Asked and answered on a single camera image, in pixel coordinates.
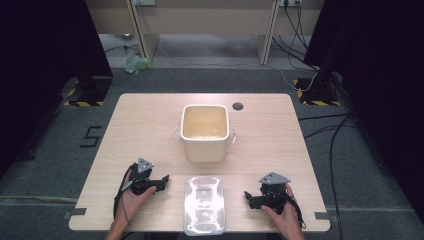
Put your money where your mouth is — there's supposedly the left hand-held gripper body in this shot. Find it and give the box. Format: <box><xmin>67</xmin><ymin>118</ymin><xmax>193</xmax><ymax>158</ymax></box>
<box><xmin>129</xmin><ymin>157</ymin><xmax>158</xmax><ymax>196</ymax></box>

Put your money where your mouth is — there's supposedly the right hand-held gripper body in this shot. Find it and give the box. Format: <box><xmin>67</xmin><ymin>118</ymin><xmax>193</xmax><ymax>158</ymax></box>
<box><xmin>258</xmin><ymin>171</ymin><xmax>292</xmax><ymax>215</ymax></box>

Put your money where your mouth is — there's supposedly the person's left hand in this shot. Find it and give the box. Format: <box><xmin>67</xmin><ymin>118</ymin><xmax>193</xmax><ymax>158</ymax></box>
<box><xmin>113</xmin><ymin>172</ymin><xmax>158</xmax><ymax>232</ymax></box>

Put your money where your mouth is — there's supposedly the person's right hand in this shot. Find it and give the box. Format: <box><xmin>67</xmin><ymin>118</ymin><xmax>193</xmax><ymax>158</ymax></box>
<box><xmin>260</xmin><ymin>183</ymin><xmax>303</xmax><ymax>235</ymax></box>

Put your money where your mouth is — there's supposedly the clear plastic tray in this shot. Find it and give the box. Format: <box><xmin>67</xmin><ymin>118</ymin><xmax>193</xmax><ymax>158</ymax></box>
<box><xmin>183</xmin><ymin>175</ymin><xmax>227</xmax><ymax>237</ymax></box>

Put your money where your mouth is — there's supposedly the cream plastic bin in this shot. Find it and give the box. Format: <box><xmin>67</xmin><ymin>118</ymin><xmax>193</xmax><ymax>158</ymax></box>
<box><xmin>174</xmin><ymin>103</ymin><xmax>237</xmax><ymax>164</ymax></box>

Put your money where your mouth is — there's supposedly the stand base with hazard stripes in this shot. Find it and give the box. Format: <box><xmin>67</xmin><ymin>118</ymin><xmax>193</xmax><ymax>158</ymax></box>
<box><xmin>292</xmin><ymin>77</ymin><xmax>344</xmax><ymax>107</ymax></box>
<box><xmin>62</xmin><ymin>75</ymin><xmax>114</xmax><ymax>108</ymax></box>

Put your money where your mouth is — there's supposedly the green plastic bag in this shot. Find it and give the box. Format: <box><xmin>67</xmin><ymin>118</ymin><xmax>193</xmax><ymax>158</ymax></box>
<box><xmin>123</xmin><ymin>52</ymin><xmax>156</xmax><ymax>75</ymax></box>

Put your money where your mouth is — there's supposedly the light wooden desk leg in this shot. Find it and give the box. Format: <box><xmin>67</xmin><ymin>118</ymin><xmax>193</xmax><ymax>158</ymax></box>
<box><xmin>254</xmin><ymin>0</ymin><xmax>280</xmax><ymax>66</ymax></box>
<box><xmin>125</xmin><ymin>0</ymin><xmax>162</xmax><ymax>63</ymax></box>

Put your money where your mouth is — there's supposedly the dark curtain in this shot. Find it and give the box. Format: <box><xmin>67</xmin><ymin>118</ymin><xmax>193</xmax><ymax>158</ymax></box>
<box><xmin>0</xmin><ymin>0</ymin><xmax>114</xmax><ymax>179</ymax></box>
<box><xmin>302</xmin><ymin>0</ymin><xmax>424</xmax><ymax>225</ymax></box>

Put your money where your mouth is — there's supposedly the right hand-held gripper black cable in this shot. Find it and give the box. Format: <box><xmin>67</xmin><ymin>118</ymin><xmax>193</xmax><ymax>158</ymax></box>
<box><xmin>273</xmin><ymin>190</ymin><xmax>307</xmax><ymax>231</ymax></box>

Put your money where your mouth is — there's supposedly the hand-held gripper black cable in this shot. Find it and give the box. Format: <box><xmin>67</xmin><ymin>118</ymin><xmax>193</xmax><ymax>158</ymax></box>
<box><xmin>273</xmin><ymin>190</ymin><xmax>307</xmax><ymax>231</ymax></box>
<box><xmin>112</xmin><ymin>162</ymin><xmax>138</xmax><ymax>228</ymax></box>

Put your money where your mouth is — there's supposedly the left hand-held gripper black cable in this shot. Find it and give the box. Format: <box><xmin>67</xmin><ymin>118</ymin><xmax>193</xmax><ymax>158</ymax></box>
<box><xmin>112</xmin><ymin>162</ymin><xmax>138</xmax><ymax>228</ymax></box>

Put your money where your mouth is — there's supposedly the long black floor cable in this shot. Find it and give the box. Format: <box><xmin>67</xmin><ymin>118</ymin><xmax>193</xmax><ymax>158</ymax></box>
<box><xmin>297</xmin><ymin>112</ymin><xmax>356</xmax><ymax>240</ymax></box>

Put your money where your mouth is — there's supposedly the thin black floor cable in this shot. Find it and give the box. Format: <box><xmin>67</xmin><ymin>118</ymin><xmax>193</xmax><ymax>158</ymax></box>
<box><xmin>104</xmin><ymin>42</ymin><xmax>140</xmax><ymax>55</ymax></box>

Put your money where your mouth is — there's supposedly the black cable bundle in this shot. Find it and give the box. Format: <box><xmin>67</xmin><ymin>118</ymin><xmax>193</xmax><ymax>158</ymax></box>
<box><xmin>270</xmin><ymin>2</ymin><xmax>320</xmax><ymax>73</ymax></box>

